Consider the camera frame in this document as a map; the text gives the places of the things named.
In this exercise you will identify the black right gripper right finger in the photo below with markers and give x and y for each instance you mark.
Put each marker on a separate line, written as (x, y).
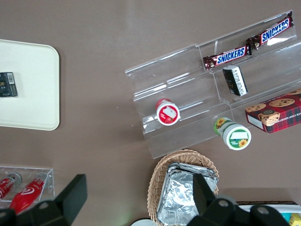
(207, 204)

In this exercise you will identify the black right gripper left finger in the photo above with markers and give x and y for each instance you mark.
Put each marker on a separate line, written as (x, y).
(70, 200)

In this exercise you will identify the aluminium foil tray stack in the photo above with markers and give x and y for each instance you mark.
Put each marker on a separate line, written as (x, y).
(178, 193)

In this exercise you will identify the tan wicker basket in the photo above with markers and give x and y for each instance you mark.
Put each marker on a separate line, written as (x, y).
(157, 179)

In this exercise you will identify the white snack tray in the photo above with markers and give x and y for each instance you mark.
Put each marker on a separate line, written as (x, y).
(270, 207)

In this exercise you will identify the cream plastic serving tray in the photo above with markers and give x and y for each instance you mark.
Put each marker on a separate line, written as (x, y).
(35, 70)

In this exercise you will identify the clear acrylic bottle rack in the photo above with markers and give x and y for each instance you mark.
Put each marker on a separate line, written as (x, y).
(47, 171)

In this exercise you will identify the red cola bottle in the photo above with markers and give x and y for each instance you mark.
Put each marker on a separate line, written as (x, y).
(5, 186)
(26, 193)

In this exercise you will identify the green sunflower yogurt cup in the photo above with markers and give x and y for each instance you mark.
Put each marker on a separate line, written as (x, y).
(236, 137)

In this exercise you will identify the teal snack packet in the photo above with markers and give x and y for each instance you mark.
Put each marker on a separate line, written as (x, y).
(285, 215)

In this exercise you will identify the yellow snack packet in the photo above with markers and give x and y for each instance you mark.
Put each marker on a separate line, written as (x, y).
(296, 220)

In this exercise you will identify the red strawberry yogurt cup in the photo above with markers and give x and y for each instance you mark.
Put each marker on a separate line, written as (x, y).
(168, 114)

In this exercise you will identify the red tartan cookie box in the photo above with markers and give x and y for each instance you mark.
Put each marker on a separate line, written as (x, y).
(277, 113)

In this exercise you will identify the small black snack box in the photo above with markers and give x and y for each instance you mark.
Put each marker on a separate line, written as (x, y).
(8, 84)
(235, 81)

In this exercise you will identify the clear acrylic stepped shelf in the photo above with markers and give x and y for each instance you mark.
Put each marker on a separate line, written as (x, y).
(188, 70)

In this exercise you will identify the Snickers chocolate bar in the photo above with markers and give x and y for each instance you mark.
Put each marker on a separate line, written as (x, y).
(272, 33)
(228, 57)

